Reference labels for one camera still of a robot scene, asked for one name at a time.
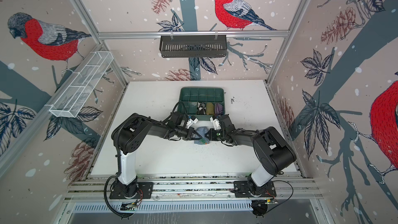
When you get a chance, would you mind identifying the black base cable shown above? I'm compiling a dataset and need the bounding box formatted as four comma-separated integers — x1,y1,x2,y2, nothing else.
103,175,137,219
251,179,294,218

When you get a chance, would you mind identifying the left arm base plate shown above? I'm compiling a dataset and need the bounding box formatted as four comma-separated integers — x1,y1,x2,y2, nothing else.
109,180,153,200

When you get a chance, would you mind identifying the right black base cable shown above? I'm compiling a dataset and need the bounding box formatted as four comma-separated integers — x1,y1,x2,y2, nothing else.
251,179,294,218

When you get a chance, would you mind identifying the olive rolled sock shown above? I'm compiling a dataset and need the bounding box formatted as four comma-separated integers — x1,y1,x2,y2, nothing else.
206,102,215,116

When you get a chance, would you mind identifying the black grey argyle sock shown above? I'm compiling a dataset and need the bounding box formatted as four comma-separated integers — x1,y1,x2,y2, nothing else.
197,102,206,115

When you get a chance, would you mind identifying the aluminium frame back bar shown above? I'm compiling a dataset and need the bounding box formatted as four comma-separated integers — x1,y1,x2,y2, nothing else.
97,30,290,40

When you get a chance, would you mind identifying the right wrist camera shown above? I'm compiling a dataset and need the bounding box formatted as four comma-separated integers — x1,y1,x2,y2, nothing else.
210,116,221,130

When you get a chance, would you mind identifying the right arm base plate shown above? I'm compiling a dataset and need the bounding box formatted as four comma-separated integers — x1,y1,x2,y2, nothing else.
231,181,276,198

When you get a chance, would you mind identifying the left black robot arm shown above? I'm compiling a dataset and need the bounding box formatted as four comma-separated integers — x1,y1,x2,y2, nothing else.
111,101,202,194

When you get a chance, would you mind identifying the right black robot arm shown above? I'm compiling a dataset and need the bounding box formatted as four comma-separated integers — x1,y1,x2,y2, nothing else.
205,115,296,197

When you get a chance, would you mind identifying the purple rolled sock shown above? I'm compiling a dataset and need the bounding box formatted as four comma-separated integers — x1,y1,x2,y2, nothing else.
214,103,224,116

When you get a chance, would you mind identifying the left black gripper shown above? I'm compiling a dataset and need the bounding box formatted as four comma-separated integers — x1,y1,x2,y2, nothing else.
175,127,203,141

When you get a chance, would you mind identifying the left black base cable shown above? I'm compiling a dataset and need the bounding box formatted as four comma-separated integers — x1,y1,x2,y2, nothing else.
103,175,137,219

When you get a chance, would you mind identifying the white mesh wall basket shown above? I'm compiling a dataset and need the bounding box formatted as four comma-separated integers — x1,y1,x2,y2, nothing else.
49,51,114,118

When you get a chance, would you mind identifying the black hanging wire basket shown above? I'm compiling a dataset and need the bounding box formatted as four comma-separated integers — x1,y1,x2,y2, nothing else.
159,35,228,58

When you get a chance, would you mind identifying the green compartment tray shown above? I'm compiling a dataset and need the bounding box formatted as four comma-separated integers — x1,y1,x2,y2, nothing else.
177,87,226,121

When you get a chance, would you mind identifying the blue orange green striped sock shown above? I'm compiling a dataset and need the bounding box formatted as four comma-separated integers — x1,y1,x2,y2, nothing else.
194,127,210,145

